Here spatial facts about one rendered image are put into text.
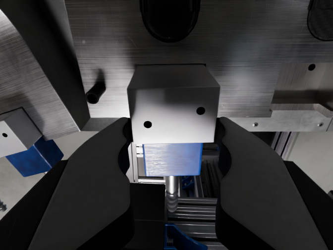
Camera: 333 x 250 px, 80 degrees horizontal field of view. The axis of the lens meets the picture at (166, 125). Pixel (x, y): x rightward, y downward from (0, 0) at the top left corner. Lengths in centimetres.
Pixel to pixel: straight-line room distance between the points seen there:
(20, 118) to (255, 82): 22
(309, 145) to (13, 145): 149
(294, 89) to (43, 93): 24
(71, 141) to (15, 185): 66
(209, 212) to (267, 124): 30
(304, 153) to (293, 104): 136
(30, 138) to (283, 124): 31
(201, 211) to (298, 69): 41
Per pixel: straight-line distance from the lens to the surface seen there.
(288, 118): 31
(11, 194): 203
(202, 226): 51
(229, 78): 16
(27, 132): 25
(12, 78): 25
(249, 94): 17
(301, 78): 22
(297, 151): 154
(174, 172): 16
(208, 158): 89
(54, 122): 25
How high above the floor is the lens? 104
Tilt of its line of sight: 60 degrees down
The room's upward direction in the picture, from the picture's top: 177 degrees counter-clockwise
